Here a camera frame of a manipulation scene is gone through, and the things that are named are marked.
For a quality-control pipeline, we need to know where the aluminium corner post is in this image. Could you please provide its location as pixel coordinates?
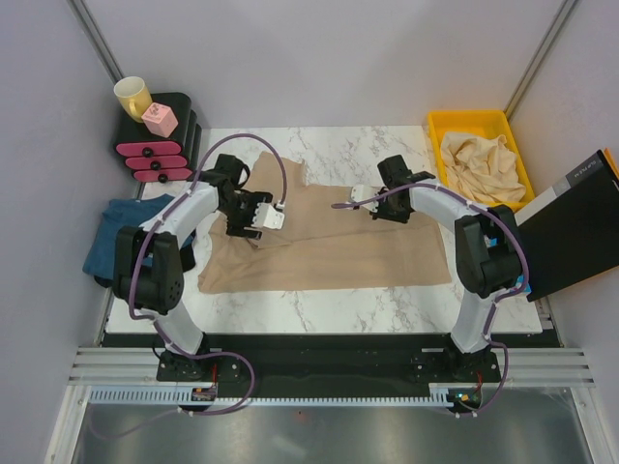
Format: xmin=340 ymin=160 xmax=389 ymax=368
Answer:
xmin=504 ymin=0 xmax=581 ymax=121
xmin=67 ymin=0 xmax=124 ymax=83

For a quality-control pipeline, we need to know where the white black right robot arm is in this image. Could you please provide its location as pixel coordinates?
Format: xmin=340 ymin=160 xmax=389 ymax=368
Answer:
xmin=372 ymin=155 xmax=529 ymax=381

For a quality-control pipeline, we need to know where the yellow mug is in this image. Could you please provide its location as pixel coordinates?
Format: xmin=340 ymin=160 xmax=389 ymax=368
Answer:
xmin=113 ymin=76 xmax=153 ymax=123

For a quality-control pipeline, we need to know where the pink cube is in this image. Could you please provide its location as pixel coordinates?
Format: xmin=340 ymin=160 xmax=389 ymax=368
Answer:
xmin=141 ymin=101 xmax=178 ymax=138

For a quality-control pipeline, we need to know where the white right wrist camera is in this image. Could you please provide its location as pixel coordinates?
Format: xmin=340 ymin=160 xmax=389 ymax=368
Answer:
xmin=349 ymin=185 xmax=381 ymax=213

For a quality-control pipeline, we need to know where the yellow plastic bin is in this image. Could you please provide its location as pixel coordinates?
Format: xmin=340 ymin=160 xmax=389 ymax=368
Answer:
xmin=427 ymin=109 xmax=535 ymax=211

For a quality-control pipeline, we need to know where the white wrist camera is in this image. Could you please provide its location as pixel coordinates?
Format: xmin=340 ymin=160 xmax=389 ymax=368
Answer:
xmin=349 ymin=185 xmax=381 ymax=213
xmin=251 ymin=203 xmax=285 ymax=230

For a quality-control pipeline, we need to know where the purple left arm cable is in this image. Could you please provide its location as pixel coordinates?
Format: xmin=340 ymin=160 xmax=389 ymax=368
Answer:
xmin=86 ymin=134 xmax=291 ymax=440

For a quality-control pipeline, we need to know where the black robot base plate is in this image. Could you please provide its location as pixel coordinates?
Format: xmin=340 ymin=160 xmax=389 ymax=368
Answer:
xmin=157 ymin=334 xmax=500 ymax=399

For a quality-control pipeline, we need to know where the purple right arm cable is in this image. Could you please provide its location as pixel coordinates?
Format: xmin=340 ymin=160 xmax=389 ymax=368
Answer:
xmin=331 ymin=182 xmax=531 ymax=418

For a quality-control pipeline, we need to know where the right aluminium corner post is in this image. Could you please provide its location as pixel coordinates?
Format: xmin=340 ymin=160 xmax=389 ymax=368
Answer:
xmin=504 ymin=0 xmax=581 ymax=121

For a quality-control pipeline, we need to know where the black pink drawer unit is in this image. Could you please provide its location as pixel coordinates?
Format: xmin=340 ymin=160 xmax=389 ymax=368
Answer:
xmin=112 ymin=92 xmax=202 ymax=184

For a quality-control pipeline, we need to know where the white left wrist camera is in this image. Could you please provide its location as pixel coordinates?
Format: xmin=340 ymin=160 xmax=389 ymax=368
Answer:
xmin=251 ymin=203 xmax=285 ymax=230

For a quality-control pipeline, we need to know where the aluminium frame rail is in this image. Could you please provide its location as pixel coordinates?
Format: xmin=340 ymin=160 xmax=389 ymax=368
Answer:
xmin=69 ymin=348 xmax=594 ymax=388

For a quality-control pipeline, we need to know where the left aluminium corner post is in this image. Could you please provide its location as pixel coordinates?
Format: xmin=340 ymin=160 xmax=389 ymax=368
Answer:
xmin=67 ymin=0 xmax=124 ymax=83

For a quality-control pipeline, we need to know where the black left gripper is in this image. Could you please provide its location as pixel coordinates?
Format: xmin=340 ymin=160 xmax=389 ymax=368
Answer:
xmin=218 ymin=192 xmax=273 ymax=241

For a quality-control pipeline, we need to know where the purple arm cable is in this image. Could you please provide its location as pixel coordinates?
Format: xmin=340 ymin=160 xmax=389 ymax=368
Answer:
xmin=331 ymin=182 xmax=531 ymax=418
xmin=86 ymin=134 xmax=291 ymax=440

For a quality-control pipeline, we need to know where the cream yellow t shirt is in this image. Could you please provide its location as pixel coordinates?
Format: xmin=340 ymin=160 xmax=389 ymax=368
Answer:
xmin=440 ymin=131 xmax=526 ymax=204

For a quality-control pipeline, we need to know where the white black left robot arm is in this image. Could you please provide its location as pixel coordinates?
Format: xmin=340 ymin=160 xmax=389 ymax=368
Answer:
xmin=112 ymin=155 xmax=274 ymax=380

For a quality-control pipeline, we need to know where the tan beige t shirt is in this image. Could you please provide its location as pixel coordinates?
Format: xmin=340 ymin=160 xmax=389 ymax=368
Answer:
xmin=198 ymin=152 xmax=452 ymax=294

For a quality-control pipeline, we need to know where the blue folded t shirt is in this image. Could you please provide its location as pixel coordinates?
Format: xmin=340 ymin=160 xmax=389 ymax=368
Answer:
xmin=82 ymin=194 xmax=173 ymax=280

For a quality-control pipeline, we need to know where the blue white booklet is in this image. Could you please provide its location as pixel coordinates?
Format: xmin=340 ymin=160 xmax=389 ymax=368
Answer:
xmin=487 ymin=238 xmax=531 ymax=294

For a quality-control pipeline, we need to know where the white slotted cable duct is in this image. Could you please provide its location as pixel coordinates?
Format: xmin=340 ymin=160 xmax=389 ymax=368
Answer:
xmin=88 ymin=384 xmax=462 ymax=407

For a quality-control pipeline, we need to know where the black clip file binder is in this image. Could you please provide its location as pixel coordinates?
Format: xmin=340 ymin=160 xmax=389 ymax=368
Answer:
xmin=516 ymin=149 xmax=618 ymax=302

